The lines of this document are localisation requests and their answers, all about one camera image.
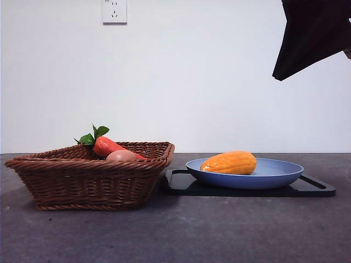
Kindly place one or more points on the white wall socket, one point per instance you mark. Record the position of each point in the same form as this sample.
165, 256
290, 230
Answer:
115, 12

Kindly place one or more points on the brown wicker basket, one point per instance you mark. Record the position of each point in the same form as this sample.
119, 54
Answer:
82, 183

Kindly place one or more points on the pinkish brown egg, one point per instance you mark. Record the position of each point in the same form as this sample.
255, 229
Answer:
120, 156

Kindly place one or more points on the blue round plate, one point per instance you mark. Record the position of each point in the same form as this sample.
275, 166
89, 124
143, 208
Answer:
246, 180

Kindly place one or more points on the orange yellow corn cob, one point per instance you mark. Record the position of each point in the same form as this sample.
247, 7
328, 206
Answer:
230, 163

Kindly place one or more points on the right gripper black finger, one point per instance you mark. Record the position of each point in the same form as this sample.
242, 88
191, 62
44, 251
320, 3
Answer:
310, 35

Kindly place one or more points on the orange carrot with green leaves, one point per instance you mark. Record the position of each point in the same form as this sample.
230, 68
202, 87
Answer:
104, 145

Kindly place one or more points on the dark green flat tray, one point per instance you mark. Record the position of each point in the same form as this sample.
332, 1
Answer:
301, 190

